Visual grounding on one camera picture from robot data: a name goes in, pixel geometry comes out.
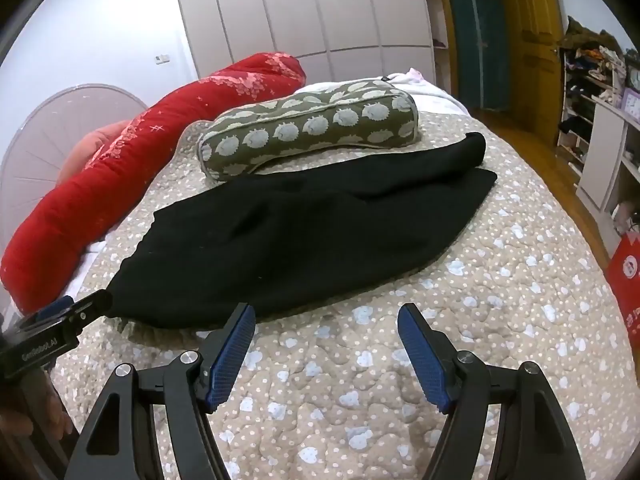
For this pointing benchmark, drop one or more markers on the white pink cloth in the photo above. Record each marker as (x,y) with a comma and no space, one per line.
(415,77)

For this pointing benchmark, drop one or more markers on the wall switch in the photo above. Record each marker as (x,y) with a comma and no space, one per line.
(161,59)

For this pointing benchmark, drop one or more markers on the black pants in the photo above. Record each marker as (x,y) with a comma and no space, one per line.
(300,230)

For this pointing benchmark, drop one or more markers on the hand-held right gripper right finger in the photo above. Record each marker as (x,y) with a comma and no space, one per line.
(422,350)

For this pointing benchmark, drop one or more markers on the cluttered shoe shelf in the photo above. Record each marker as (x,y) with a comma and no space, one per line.
(592,80)

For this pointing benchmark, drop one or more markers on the yellow wooden door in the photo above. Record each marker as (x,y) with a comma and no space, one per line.
(532,15)

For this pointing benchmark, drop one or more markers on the beige dotted quilted bedspread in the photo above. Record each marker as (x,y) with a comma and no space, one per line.
(500,285)

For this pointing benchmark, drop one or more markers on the white wardrobe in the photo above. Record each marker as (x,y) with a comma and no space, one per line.
(310,10)

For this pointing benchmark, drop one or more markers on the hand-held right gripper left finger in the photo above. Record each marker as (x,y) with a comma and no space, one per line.
(231,347)

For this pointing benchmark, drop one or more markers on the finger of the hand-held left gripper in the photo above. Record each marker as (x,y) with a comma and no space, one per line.
(52,307)
(92,305)

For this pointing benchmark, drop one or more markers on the red box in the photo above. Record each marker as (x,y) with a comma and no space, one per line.
(625,280)

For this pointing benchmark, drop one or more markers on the person's left hand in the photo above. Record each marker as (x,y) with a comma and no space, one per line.
(57,417)

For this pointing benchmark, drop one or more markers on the red floral bolster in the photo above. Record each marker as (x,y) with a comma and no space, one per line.
(125,160)

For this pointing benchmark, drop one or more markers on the white cabinet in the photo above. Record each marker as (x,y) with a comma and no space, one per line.
(612,155)

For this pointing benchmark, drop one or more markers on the green patterned pillow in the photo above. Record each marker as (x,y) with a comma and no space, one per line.
(310,122)

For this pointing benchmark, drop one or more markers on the pink pillow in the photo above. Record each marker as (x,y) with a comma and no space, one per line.
(92,147)

